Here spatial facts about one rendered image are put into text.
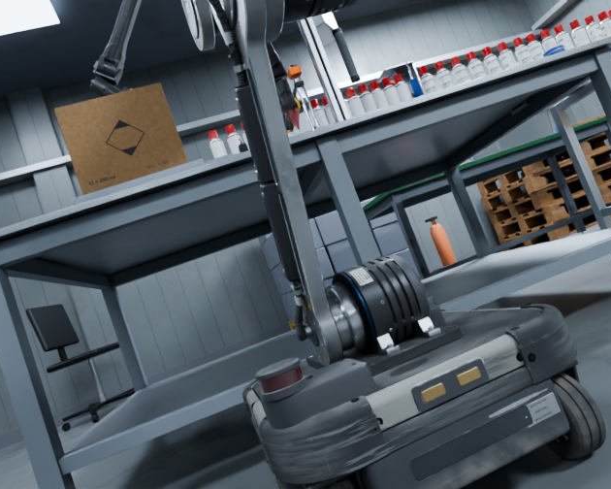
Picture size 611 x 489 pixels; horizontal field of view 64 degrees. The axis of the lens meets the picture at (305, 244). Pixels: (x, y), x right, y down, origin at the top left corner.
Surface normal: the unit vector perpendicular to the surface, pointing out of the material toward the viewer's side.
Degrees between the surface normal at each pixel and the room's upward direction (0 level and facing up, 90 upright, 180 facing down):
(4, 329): 90
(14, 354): 90
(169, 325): 90
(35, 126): 90
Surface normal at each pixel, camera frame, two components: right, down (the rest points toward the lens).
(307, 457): -0.38, 0.07
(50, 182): 0.20, -0.15
